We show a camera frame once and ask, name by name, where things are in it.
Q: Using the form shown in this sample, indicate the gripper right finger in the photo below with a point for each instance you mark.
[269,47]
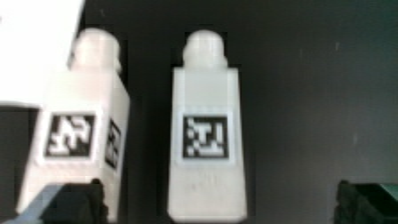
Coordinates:
[367,203]

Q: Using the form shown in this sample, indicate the white square table top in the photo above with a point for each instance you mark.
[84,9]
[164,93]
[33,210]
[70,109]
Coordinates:
[38,30]

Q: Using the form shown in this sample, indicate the white leg with tag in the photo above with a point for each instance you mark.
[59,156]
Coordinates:
[207,172]

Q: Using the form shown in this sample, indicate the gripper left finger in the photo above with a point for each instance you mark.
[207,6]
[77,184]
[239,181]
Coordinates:
[68,204]

